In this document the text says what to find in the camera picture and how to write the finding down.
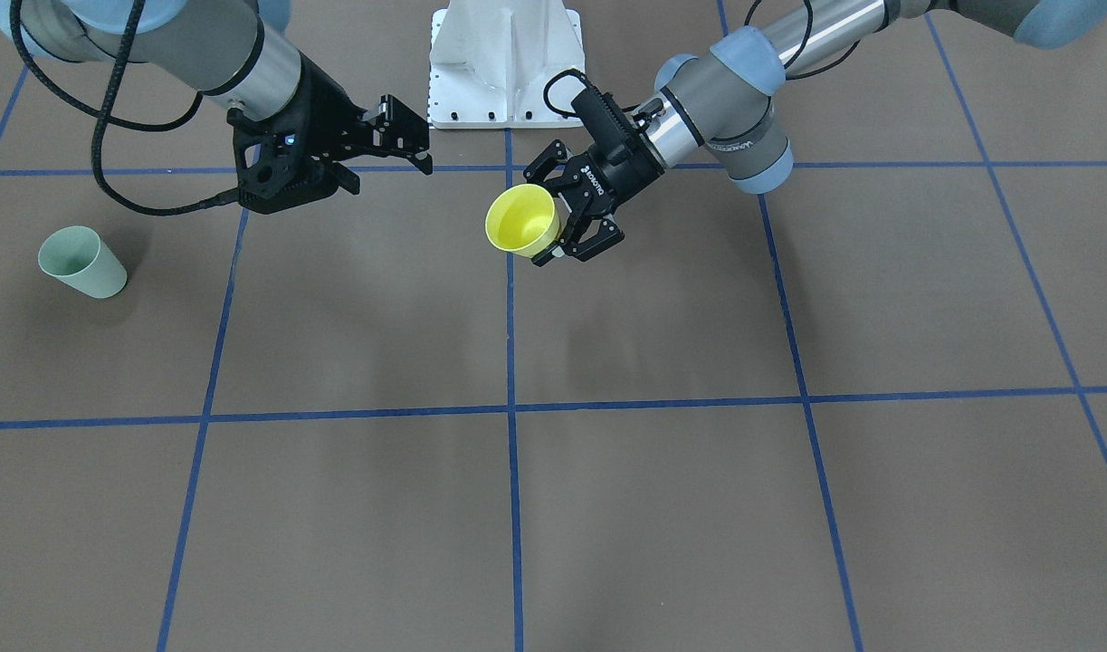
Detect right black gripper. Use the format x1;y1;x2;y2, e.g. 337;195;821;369
232;54;434;216

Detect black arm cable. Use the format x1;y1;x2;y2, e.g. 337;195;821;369
542;0;871;120
8;0;246;216

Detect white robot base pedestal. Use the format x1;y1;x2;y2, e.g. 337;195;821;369
428;1;586;130

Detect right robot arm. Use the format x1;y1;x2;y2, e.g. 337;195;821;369
0;1;434;217

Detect light green plastic cup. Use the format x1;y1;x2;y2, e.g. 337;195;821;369
37;225;130;300

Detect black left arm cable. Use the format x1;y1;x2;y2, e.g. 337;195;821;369
542;0;871;120

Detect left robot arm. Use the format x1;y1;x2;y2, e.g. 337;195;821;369
506;1;1107;265

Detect yellow plastic cup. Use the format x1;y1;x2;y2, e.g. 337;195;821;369
484;183;562;257

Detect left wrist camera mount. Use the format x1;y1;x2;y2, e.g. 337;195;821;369
571;86;640;165

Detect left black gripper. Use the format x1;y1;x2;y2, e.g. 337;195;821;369
524;86;664;267

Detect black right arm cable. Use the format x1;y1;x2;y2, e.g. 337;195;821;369
8;0;246;216

